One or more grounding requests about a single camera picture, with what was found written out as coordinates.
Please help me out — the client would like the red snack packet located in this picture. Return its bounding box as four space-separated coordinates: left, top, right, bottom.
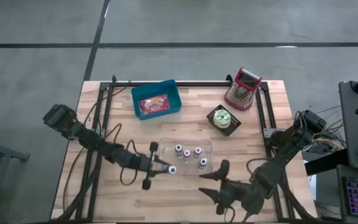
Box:
138 94 170 116

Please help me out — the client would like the grey desk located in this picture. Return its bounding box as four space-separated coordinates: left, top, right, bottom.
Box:
337 80 358 224

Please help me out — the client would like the red-handled metal box grater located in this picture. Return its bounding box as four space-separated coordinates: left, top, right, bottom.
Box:
224 67 263 111

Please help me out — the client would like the clear plastic bin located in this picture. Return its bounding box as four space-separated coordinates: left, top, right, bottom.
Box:
157 137 214 177

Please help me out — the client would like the black aluminium table frame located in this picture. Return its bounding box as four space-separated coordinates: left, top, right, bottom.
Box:
51 74 318 223

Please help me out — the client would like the teal plastic bin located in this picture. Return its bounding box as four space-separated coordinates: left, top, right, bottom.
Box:
131 79 183 121

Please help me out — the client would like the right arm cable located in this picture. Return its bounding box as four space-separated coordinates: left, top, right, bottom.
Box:
222 157 270 223

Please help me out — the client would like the black slotted plastic basket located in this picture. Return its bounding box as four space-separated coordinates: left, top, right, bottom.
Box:
206 104 242 137

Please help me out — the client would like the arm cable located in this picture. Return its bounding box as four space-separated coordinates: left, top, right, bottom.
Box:
222 157 270 223
82 123 139 187

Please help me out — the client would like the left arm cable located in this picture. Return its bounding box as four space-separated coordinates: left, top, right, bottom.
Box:
82 123 139 187

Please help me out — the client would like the green frosted donut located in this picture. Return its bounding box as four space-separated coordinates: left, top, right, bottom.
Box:
213 109 231 129

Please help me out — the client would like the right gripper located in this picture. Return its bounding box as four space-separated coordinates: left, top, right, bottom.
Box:
198 159 262 215

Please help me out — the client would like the tangled cable bundle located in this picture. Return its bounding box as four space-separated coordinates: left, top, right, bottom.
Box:
300 105 346 155

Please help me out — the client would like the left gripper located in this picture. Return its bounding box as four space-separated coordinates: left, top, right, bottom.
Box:
135 141 170 191

